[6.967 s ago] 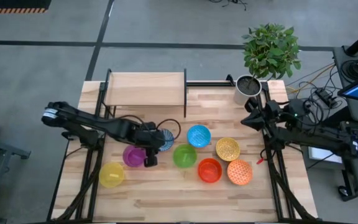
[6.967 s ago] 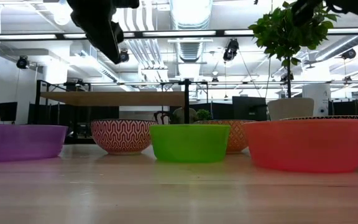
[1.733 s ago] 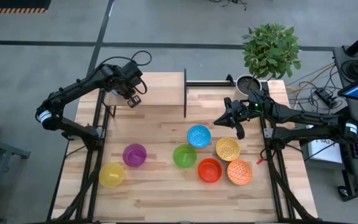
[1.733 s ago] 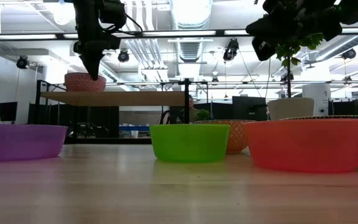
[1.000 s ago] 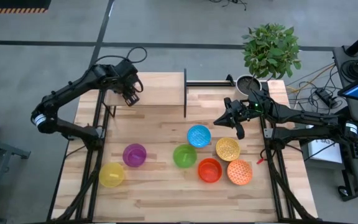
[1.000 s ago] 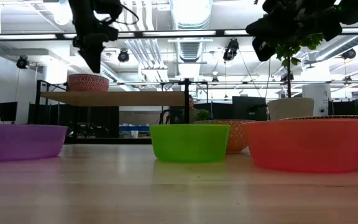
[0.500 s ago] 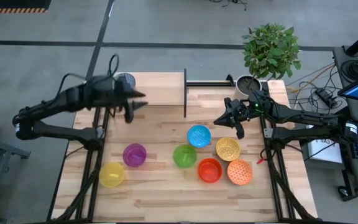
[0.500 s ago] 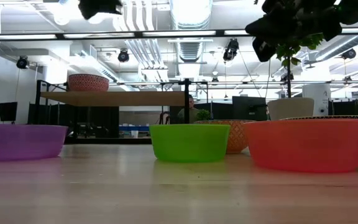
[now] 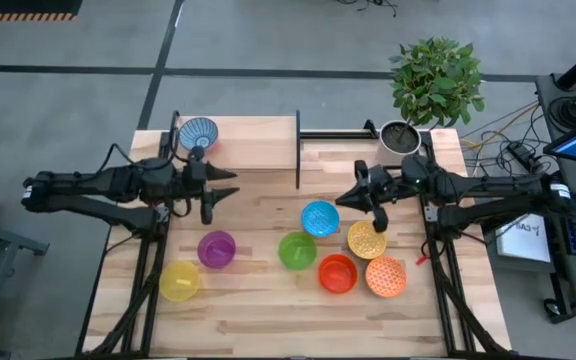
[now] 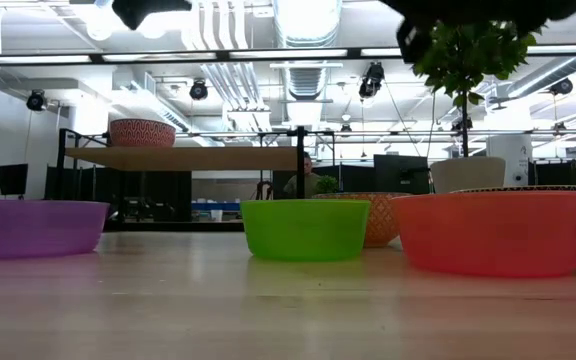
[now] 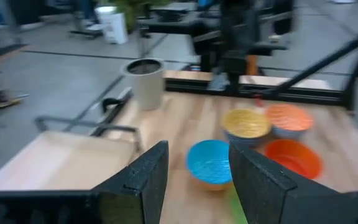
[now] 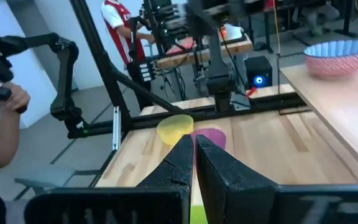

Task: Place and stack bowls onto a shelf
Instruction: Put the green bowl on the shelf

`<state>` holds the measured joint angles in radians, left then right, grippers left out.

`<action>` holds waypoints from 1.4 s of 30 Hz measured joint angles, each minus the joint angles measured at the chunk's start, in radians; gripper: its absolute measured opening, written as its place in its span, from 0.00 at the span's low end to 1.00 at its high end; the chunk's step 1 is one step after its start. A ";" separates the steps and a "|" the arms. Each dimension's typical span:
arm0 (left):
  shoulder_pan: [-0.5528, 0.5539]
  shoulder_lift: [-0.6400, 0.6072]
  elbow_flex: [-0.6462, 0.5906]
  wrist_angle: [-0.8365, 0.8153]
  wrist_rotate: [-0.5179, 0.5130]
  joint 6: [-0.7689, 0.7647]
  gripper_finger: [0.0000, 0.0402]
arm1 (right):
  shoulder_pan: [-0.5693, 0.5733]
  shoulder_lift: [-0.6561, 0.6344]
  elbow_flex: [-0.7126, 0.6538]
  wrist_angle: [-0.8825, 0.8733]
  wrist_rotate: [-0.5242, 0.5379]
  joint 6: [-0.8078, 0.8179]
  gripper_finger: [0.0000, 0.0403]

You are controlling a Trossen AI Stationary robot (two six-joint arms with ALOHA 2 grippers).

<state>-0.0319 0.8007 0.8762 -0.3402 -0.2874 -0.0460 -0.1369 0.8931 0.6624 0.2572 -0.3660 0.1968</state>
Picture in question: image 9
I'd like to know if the yellow patterned bowl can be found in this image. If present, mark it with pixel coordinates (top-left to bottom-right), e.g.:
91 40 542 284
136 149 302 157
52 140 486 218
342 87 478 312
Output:
346 220 388 261

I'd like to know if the green leafy plant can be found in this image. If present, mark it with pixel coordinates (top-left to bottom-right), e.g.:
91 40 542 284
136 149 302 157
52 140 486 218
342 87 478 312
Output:
387 37 487 129

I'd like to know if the black floor cable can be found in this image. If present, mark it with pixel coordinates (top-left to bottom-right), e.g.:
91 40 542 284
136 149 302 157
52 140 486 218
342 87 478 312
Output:
336 0 399 17

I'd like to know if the blue white ceramic bowl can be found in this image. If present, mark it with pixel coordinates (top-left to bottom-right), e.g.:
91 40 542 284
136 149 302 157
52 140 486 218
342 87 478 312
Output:
178 116 220 152

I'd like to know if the coiled black cable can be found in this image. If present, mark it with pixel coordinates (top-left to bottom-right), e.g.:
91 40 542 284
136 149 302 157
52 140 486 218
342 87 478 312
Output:
547 94 576 132

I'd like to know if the black power strip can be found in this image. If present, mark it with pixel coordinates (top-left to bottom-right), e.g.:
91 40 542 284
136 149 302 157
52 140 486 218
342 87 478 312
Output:
506 141 538 172

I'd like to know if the yellow plastic bowl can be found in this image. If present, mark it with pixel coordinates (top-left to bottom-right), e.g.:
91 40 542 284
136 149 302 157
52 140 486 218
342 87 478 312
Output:
158 260 202 303

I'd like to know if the purple plastic bowl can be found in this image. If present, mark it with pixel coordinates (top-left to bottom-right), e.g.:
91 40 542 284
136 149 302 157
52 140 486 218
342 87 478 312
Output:
196 230 237 270

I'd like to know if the black mat with hazard stripes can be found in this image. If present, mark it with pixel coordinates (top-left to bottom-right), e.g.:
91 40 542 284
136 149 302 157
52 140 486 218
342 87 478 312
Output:
0 0 84 24

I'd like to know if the yellow floor cable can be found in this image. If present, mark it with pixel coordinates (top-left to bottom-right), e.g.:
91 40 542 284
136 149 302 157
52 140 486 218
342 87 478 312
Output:
460 102 540 151

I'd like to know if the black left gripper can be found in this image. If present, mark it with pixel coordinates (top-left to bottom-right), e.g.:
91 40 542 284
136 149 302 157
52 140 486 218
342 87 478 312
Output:
181 145 241 226

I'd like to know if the blue patterned bowl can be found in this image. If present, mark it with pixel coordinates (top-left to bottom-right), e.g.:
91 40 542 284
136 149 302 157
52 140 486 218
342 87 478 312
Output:
300 200 342 238

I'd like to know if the orange patterned bowl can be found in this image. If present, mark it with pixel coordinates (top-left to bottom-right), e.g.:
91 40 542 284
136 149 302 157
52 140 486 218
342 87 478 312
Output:
364 255 408 299

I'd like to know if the green plastic bowl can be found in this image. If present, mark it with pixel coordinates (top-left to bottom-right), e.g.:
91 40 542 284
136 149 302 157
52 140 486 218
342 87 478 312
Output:
277 231 319 272

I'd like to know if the white plant pot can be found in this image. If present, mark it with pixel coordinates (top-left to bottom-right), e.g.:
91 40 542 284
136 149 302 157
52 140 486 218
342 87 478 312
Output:
377 119 423 166

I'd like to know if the red plastic bowl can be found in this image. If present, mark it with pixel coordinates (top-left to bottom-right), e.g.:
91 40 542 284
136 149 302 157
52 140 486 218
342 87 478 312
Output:
317 253 359 295

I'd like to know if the white paper notebook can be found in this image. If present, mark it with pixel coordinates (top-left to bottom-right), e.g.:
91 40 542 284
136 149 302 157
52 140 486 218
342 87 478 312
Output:
495 212 554 264

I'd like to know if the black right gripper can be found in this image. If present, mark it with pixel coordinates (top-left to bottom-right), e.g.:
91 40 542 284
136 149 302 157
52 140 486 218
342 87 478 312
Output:
335 159 404 234

